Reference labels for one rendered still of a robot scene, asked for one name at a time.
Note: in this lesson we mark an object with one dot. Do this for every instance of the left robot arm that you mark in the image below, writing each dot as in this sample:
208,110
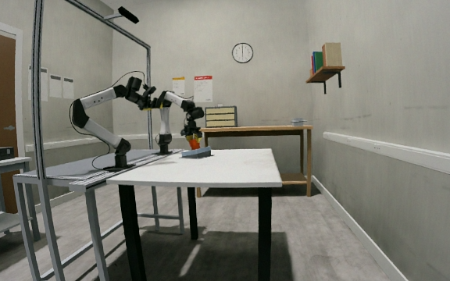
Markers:
165,136

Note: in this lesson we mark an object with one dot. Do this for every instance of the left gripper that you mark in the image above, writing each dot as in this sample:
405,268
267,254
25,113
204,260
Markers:
194,131

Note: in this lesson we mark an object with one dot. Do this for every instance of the light blue flat plate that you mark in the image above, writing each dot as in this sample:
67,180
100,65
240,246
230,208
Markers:
192,152

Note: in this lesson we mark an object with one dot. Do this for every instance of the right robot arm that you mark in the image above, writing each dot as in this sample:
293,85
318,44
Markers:
81,120

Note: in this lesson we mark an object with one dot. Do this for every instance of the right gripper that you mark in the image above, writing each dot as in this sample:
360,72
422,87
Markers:
149,104

